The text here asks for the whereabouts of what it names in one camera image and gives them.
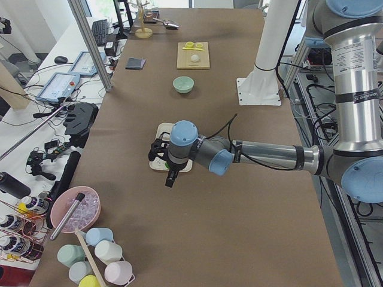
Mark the yellow plastic knife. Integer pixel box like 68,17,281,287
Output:
182,47,205,51

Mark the black cylinder bottle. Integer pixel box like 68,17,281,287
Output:
1,172,31,199

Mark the aluminium frame post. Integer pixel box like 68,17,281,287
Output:
68,0,112,92

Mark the white steamed bun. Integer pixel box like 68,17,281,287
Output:
190,54,200,63

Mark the lemon slice stack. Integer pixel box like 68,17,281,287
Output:
184,41,194,48

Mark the dark wooden tray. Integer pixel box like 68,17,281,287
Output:
144,11,159,24

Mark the black power adapter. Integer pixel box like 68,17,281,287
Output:
104,41,118,57

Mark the copper wire bottle rack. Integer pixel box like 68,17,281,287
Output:
1,196,50,264

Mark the metal black-tipped rod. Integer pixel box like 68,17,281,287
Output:
50,192,85,240

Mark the light green bowl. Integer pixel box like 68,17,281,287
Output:
172,76,194,94

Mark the near teach pendant tablet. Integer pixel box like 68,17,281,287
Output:
35,72,80,103

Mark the bamboo cutting board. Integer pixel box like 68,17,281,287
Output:
177,41,210,70

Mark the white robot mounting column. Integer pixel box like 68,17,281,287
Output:
236,0,300,106

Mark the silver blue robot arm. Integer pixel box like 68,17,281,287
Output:
148,1,382,203

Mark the white cup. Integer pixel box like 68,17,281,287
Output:
95,240,123,265

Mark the pink cup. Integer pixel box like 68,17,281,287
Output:
104,261,133,285

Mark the metal scoop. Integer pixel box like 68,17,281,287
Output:
153,17,180,30

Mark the pink bowl with ice cubes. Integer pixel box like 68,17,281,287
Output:
50,186,101,233

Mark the black keyboard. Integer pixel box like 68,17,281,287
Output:
91,19,108,47

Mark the light blue cup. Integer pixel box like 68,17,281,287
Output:
86,227,114,246

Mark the teach pendant tablet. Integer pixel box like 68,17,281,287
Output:
35,72,80,103
69,51,97,77

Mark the white square plate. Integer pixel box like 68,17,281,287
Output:
149,123,193,173

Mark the yellow cup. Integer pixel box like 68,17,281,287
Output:
78,274,100,287

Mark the far teach pendant tablet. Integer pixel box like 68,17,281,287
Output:
69,51,97,77

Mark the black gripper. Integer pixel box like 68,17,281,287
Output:
148,138,178,188

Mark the wooden mug tree stand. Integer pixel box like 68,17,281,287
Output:
131,0,153,39

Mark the grey-blue cup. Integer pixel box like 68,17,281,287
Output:
68,261,93,284

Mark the black computer mouse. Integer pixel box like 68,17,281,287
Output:
54,56,68,64

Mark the dark folded cloth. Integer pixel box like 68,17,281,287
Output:
125,57,146,70

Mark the mint green cup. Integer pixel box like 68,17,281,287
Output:
57,245,86,268

